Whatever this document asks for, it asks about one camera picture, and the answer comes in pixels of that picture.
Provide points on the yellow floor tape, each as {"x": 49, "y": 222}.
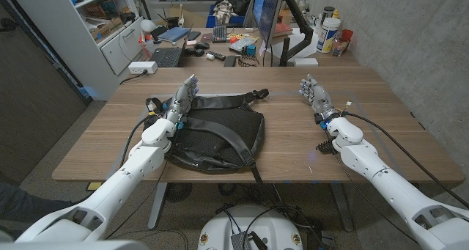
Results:
{"x": 94, "y": 185}

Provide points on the black backpack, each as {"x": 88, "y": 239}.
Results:
{"x": 220, "y": 132}

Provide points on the small blue cube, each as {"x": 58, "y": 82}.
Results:
{"x": 251, "y": 50}

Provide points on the black remote control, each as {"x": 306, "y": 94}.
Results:
{"x": 217, "y": 55}

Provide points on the white power strip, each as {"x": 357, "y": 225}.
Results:
{"x": 141, "y": 67}

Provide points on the blue notebook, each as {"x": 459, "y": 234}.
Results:
{"x": 174, "y": 33}

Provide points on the red book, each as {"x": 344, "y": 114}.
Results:
{"x": 283, "y": 29}

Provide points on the small white box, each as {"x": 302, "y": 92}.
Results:
{"x": 306, "y": 62}

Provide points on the glass jar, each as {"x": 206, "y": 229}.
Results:
{"x": 338, "y": 47}

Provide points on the black phone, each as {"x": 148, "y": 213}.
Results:
{"x": 230, "y": 61}

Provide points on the dark lidded bottle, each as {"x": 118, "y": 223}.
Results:
{"x": 327, "y": 11}

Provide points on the white wipes canister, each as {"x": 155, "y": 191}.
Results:
{"x": 327, "y": 35}

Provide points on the blue storage bin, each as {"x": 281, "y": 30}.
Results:
{"x": 210, "y": 21}

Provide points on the computer monitor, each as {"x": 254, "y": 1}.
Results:
{"x": 267, "y": 11}

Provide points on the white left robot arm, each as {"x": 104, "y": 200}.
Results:
{"x": 121, "y": 180}

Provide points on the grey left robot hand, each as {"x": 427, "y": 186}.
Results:
{"x": 179, "y": 101}

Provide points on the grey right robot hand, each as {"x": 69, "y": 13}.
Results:
{"x": 319, "y": 99}

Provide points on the white shelf cabinet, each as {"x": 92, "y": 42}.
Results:
{"x": 73, "y": 41}

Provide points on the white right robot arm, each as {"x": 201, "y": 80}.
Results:
{"x": 388, "y": 187}

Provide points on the red cup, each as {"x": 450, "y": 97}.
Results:
{"x": 347, "y": 35}

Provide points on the black keypad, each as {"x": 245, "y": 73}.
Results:
{"x": 219, "y": 33}

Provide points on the black laptop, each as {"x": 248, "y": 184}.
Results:
{"x": 166, "y": 57}

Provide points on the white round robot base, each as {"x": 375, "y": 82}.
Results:
{"x": 256, "y": 224}

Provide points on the black computer mouse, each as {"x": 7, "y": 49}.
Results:
{"x": 202, "y": 45}

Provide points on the white compact keyboard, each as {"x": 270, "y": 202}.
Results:
{"x": 242, "y": 43}

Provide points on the white robot torso edge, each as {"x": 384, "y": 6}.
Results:
{"x": 73, "y": 245}

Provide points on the person's dark trouser leg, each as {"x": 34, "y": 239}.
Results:
{"x": 25, "y": 204}

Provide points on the black floor fan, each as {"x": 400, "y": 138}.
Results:
{"x": 178, "y": 192}

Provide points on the grey table leg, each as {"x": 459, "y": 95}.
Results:
{"x": 342, "y": 209}
{"x": 157, "y": 206}

